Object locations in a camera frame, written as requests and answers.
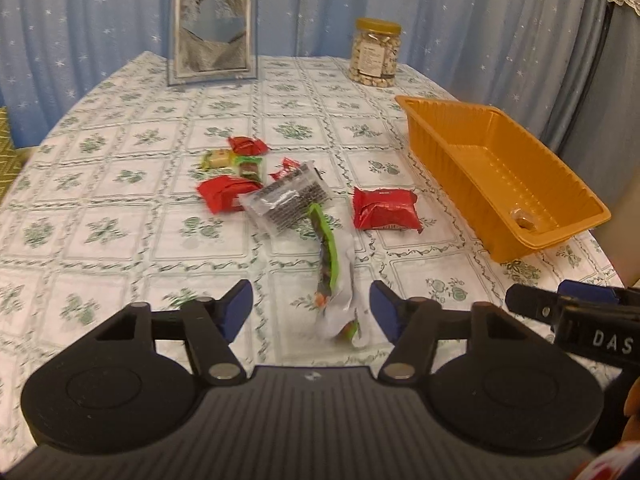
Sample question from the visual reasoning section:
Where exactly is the blue star-print curtain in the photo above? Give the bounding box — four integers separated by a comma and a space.
0, 0, 616, 148

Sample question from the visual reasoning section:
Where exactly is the silver picture frame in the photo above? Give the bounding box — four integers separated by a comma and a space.
166, 0, 260, 87

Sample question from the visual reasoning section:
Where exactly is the long green snack packet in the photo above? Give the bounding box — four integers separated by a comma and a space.
307, 203, 342, 307

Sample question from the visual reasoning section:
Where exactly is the green zigzag cushion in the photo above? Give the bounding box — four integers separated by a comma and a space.
0, 106, 18, 201

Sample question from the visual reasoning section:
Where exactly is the floral checked tablecloth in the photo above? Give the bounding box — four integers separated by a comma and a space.
0, 51, 628, 466

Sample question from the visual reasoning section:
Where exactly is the orange plastic tray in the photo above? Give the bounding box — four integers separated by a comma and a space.
395, 95, 612, 263

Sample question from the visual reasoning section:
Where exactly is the grey lace-trimmed cover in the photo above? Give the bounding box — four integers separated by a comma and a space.
595, 0, 640, 221

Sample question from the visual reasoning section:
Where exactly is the person's right hand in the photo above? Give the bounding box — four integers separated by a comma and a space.
622, 376, 640, 457

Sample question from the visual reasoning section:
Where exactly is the gold wrapped candy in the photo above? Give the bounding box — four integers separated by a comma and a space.
510, 208, 537, 233

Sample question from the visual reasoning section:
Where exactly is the clear nut jar yellow lid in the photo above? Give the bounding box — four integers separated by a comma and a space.
348, 17, 402, 87

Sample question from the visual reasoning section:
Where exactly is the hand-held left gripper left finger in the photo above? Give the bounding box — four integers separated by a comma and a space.
70, 279, 253, 387

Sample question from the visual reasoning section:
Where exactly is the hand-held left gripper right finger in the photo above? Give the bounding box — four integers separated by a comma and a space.
369, 281, 558, 386

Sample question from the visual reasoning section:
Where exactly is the clear packet with dark contents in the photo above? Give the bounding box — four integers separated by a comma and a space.
239, 161, 332, 235

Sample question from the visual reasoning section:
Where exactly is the yellow candy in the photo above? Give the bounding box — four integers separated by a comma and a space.
201, 150, 236, 170

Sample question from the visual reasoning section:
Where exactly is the green and red candy bar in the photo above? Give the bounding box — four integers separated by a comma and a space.
237, 156, 264, 183

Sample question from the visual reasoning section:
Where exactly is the white snack packet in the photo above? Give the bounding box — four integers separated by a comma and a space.
315, 232, 373, 348

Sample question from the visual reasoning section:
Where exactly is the red snack packet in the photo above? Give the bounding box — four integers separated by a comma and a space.
196, 176, 261, 213
352, 187, 423, 233

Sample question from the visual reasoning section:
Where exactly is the red twisted candy wrapper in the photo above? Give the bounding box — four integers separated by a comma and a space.
227, 136, 269, 157

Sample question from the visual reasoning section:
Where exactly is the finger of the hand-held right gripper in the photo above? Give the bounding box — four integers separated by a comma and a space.
557, 280, 640, 307
505, 283, 568, 333

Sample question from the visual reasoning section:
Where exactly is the small red candy packet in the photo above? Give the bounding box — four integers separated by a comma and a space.
270, 157, 301, 182

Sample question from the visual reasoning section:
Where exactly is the person's printed clothing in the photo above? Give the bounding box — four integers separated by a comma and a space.
572, 447, 640, 480

